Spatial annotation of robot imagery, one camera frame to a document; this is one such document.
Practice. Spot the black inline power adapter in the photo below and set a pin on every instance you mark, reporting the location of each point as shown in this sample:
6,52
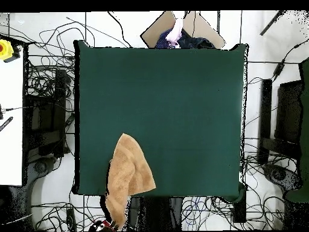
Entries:
278,70

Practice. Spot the black upright bar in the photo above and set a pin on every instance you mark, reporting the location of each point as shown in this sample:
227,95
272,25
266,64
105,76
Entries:
265,116

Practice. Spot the black flat case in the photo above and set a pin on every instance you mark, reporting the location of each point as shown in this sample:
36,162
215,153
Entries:
288,111

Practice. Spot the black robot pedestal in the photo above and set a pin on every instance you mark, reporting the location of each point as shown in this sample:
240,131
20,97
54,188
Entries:
157,215

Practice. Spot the thin black bar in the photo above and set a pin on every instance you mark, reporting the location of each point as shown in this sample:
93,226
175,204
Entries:
271,23

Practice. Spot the cardboard box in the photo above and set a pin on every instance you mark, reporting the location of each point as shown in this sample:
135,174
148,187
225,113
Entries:
205,29

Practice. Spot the white pink garment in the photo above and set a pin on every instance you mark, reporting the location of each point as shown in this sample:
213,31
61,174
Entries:
175,32

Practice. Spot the black power strip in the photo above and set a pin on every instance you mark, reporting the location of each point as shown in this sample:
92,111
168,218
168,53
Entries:
71,220

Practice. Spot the dark green table cloth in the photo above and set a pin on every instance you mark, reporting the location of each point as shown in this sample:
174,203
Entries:
193,96

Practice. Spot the white desk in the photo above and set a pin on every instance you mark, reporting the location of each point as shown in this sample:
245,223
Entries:
10,120

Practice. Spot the green hanging cloth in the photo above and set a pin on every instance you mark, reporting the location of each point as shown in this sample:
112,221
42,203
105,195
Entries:
304,120

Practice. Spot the tan terry towel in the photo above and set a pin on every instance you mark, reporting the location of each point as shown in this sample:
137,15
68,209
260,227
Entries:
128,169

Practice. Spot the dark garment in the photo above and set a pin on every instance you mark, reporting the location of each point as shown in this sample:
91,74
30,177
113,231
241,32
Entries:
195,42

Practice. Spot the navy dotted garment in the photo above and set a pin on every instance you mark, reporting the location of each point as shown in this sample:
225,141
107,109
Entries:
163,41

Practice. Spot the black equipment stand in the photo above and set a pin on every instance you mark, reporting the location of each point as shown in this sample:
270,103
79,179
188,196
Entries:
45,125

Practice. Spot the grey caster foot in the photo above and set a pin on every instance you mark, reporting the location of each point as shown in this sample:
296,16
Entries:
41,166
280,175

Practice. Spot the yellow emergency stop button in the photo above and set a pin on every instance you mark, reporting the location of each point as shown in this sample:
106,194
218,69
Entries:
6,49

